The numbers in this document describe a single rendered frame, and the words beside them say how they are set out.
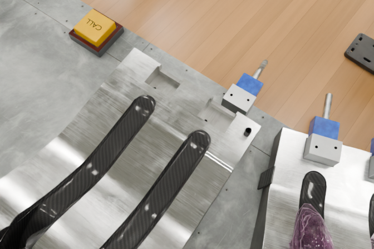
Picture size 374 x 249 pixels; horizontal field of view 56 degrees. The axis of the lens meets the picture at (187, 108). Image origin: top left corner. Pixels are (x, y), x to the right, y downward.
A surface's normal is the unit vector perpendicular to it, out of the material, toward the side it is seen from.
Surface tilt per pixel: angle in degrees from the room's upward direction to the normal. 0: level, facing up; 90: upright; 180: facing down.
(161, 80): 0
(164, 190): 3
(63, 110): 0
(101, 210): 27
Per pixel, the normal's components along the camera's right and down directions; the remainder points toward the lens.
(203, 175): 0.00, -0.37
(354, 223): 0.13, -0.69
